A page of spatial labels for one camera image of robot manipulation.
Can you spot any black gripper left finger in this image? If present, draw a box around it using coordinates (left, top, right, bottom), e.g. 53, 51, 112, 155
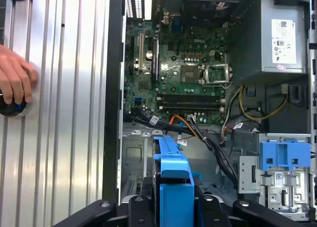
53, 176, 160, 227

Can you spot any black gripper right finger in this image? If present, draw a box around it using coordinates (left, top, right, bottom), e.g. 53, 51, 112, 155
194, 176, 306, 227

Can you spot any hard disk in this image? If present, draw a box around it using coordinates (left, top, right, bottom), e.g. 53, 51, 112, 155
152, 135, 204, 227

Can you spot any round black tool blue ring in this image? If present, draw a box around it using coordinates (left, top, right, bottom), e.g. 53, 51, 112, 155
0, 90, 32, 118

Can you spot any metal disk bay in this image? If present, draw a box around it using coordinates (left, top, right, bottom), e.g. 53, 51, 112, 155
120, 129, 239, 199

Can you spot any person's bare hand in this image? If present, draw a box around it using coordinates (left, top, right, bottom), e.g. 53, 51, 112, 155
0, 43, 40, 106

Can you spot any silver metal drive cage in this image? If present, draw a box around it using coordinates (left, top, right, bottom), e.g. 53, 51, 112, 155
238, 132, 313, 222

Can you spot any blue plastic drive latch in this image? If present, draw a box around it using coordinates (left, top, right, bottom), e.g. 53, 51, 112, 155
259, 137, 312, 171

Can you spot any black RAM slot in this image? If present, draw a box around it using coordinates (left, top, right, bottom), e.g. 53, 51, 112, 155
156, 98, 226, 103
156, 103, 226, 108
156, 93, 226, 99
156, 107, 226, 112

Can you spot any open black PC case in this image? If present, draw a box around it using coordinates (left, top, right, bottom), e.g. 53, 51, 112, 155
103, 0, 317, 227

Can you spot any CPU socket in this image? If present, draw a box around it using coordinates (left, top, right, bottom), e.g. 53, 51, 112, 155
202, 62, 234, 88

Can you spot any metal socket cover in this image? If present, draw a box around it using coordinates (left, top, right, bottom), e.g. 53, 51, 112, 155
180, 64, 203, 84

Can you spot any long black expansion slot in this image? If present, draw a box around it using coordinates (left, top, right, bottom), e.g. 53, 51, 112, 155
151, 38, 159, 84

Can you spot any beige expansion slot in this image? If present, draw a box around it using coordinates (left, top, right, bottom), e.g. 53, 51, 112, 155
138, 33, 145, 72

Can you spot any green Dell motherboard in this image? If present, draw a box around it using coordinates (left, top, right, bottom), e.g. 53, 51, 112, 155
125, 18, 235, 126

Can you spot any silver Dell power supply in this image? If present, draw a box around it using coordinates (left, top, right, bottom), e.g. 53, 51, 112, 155
226, 0, 310, 83

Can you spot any black case fan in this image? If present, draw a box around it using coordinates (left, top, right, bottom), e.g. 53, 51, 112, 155
182, 0, 239, 27

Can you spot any black wire bundle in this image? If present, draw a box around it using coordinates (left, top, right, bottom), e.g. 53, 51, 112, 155
123, 108, 239, 189

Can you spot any orange wire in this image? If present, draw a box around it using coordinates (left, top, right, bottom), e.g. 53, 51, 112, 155
169, 114, 207, 141

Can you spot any yellow wire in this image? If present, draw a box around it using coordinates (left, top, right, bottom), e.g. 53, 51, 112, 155
238, 84, 290, 121

